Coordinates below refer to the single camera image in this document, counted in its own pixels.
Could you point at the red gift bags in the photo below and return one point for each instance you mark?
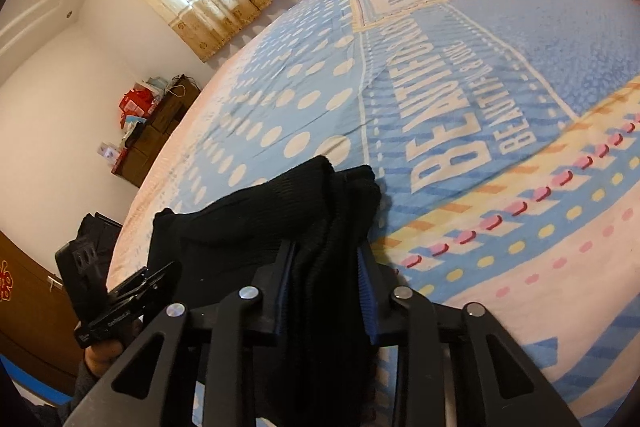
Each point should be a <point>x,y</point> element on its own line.
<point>136,103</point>

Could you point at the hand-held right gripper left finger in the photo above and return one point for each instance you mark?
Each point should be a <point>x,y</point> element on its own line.
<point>265,304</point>

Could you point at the person's left forearm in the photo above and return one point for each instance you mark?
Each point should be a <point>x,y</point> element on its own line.
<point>86,389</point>

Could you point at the wooden cabinet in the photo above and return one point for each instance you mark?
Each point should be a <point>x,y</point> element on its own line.
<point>150,147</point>

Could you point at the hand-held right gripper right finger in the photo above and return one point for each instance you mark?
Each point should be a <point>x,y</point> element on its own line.
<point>365,293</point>

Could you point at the brown wooden door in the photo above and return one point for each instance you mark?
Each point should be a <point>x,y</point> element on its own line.
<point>30,322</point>

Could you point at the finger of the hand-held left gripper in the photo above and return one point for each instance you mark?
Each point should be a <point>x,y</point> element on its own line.
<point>145,282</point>

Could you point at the person's left hand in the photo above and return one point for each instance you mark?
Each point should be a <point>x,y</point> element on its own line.
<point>102,357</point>

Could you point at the printed blue pink blanket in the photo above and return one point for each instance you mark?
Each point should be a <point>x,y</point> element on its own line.
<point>500,82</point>

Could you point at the pale tissue pack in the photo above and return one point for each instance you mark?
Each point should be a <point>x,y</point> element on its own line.
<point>111,152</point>

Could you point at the black pants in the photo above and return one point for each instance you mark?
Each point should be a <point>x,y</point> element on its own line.
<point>320,227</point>

